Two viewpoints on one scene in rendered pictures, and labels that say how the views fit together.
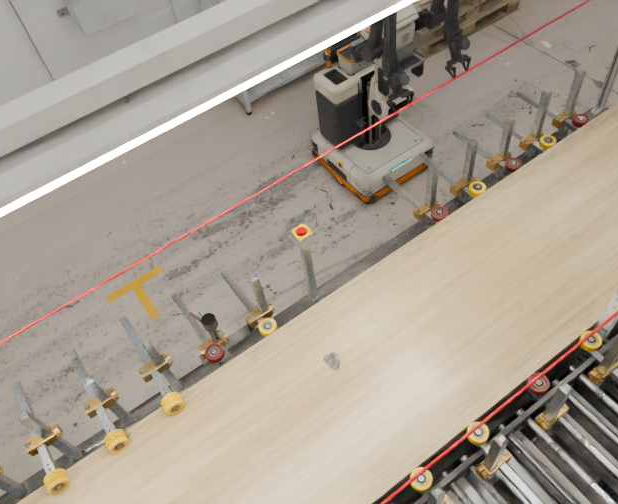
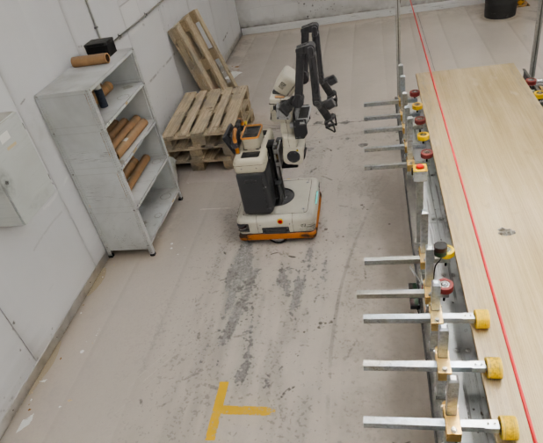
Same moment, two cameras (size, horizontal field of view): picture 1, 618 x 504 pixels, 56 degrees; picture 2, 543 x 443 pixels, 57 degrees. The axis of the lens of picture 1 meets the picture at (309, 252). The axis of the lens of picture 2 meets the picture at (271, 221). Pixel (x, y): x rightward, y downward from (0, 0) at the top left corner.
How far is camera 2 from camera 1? 2.34 m
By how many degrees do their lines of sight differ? 37
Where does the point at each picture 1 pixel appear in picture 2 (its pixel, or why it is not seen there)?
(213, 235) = (235, 330)
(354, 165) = (292, 214)
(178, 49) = not seen: outside the picture
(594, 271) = (525, 125)
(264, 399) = (513, 274)
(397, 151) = (306, 192)
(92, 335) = not seen: outside the picture
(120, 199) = (116, 374)
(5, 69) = not seen: outside the picture
